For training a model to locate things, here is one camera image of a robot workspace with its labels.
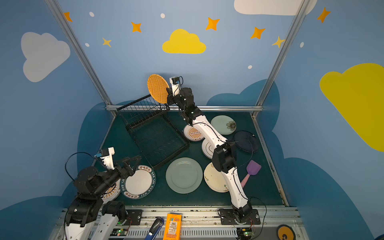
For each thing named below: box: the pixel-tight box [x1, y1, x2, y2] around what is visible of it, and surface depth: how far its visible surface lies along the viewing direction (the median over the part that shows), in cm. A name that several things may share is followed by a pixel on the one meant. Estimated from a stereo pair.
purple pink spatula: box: [240, 160, 262, 189], surface depth 92 cm
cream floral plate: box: [204, 162, 230, 193], surface depth 86 cm
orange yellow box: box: [163, 213, 183, 240], surface depth 69 cm
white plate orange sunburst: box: [183, 125, 205, 142], surface depth 110 cm
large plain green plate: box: [165, 157, 203, 194], surface depth 90 cm
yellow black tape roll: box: [276, 224, 296, 240], surface depth 73 cm
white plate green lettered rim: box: [119, 165, 157, 200], surface depth 84 cm
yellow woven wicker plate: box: [147, 74, 170, 104], surface depth 88 cm
